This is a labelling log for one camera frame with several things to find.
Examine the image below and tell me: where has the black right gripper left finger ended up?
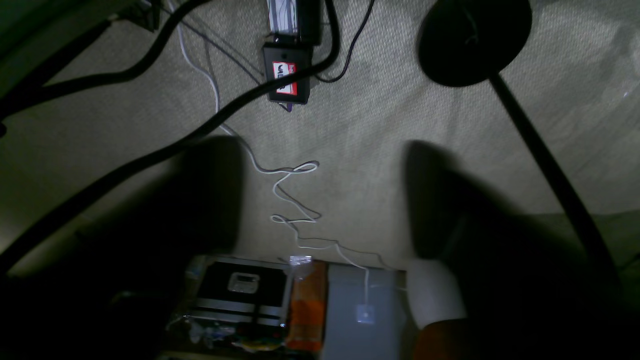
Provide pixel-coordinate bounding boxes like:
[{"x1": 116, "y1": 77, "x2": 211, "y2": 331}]
[{"x1": 1, "y1": 136, "x2": 246, "y2": 360}]

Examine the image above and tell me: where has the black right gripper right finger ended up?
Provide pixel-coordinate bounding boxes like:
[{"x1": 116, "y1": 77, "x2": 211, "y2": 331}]
[{"x1": 404, "y1": 141, "x2": 639, "y2": 360}]

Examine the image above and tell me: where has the black silver equipment case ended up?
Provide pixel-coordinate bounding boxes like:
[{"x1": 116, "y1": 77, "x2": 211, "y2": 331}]
[{"x1": 165, "y1": 255, "x2": 293, "y2": 353}]

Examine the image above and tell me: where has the grey flat box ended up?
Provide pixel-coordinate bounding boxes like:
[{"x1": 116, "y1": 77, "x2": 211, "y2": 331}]
[{"x1": 319, "y1": 264, "x2": 407, "y2": 360}]

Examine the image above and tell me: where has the orange packet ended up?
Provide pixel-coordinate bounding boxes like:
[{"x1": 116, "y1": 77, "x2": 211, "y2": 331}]
[{"x1": 285, "y1": 260, "x2": 329, "y2": 353}]

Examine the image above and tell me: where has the black round lamp base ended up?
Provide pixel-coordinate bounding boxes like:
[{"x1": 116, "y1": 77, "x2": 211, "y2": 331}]
[{"x1": 416, "y1": 0, "x2": 533, "y2": 88}]

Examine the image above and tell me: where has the black box red label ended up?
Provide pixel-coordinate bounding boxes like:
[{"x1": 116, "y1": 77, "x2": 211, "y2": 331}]
[{"x1": 262, "y1": 43, "x2": 313, "y2": 105}]

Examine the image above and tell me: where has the thick black cable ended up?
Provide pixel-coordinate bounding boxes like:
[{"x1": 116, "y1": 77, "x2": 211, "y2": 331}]
[{"x1": 0, "y1": 0, "x2": 342, "y2": 273}]

